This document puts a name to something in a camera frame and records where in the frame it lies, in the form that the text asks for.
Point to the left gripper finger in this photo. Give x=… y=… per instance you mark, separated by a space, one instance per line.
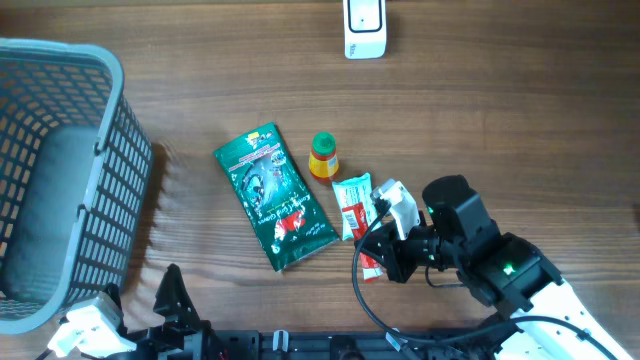
x=172 y=301
x=112 y=292

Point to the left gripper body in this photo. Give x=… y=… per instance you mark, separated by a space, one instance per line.
x=164 y=340

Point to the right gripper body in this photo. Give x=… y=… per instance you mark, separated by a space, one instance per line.
x=423 y=247

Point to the red Nescafe coffee sachet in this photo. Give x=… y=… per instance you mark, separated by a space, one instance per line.
x=359 y=220

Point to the teal wet wipes pack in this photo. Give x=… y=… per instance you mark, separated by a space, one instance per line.
x=349 y=193

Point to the red sauce bottle green cap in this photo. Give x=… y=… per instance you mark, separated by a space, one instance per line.
x=323 y=160

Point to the green snack packet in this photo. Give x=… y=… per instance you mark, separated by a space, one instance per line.
x=285 y=216

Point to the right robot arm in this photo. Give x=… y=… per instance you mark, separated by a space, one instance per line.
x=538 y=313

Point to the white barcode scanner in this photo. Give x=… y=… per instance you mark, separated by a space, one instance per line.
x=365 y=29

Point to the grey plastic mesh basket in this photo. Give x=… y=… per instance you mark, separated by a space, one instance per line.
x=75 y=165

